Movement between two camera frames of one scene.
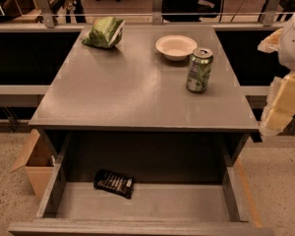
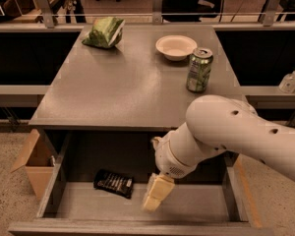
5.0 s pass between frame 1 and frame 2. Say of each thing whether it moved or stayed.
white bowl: stayed
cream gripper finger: moved
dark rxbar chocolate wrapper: stayed
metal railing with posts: stayed
